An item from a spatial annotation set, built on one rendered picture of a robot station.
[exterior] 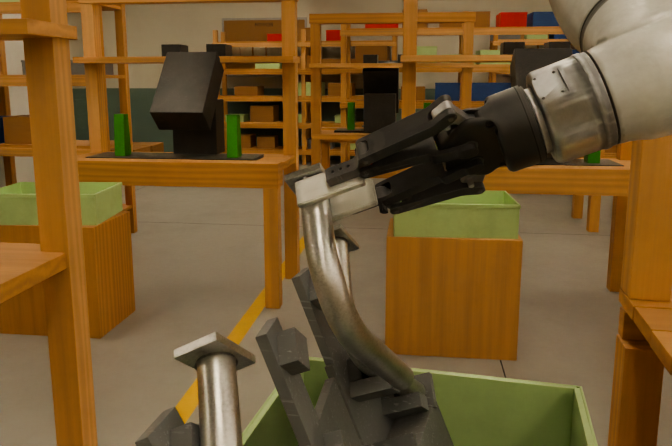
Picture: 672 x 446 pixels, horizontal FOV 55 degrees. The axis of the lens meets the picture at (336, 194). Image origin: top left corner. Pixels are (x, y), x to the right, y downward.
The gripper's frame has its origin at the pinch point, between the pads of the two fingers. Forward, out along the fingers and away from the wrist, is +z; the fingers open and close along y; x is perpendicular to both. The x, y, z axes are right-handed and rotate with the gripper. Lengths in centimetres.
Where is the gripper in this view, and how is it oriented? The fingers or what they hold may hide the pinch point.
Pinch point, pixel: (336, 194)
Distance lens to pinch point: 63.9
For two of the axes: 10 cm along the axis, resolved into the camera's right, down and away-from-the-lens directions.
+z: -9.1, 3.3, 2.3
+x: 1.3, 7.8, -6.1
